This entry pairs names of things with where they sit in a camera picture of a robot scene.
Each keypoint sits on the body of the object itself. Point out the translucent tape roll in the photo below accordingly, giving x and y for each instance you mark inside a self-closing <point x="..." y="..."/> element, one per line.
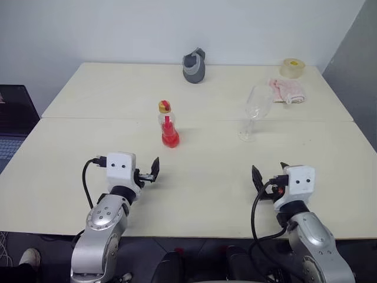
<point x="291" y="69"/>

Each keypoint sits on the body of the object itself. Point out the dark laptop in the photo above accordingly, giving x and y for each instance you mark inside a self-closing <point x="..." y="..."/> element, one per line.
<point x="14" y="118"/>

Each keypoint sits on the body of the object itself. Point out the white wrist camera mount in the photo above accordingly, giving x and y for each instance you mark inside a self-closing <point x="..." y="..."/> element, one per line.
<point x="119" y="169"/>
<point x="300" y="182"/>

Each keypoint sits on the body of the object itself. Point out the white sneaker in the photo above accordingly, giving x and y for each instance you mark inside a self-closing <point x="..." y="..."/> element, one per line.
<point x="29" y="258"/>

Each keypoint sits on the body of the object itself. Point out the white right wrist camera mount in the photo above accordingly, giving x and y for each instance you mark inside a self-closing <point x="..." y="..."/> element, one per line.
<point x="300" y="182"/>

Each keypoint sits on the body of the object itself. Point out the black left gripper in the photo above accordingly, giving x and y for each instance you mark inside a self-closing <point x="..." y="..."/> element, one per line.
<point x="146" y="177"/>

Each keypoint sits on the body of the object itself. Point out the pink folded towel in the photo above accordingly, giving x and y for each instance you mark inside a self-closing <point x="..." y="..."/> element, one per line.
<point x="288" y="91"/>

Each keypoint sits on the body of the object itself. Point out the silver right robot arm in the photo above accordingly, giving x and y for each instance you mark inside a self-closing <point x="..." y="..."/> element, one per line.
<point x="315" y="241"/>

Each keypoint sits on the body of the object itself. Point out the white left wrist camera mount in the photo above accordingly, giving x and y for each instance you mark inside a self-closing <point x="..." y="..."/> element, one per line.
<point x="119" y="169"/>

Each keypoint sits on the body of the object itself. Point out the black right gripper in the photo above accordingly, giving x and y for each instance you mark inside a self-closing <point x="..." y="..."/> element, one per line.
<point x="269" y="196"/>

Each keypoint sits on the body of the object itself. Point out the clear wine glass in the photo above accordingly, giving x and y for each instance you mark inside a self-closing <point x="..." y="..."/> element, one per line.
<point x="259" y="101"/>

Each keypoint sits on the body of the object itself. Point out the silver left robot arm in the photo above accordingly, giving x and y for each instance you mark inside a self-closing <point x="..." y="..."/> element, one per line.
<point x="100" y="233"/>

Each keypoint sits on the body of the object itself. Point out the plastic bottle with red liquid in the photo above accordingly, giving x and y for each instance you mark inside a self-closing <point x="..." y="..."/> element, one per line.
<point x="170" y="132"/>

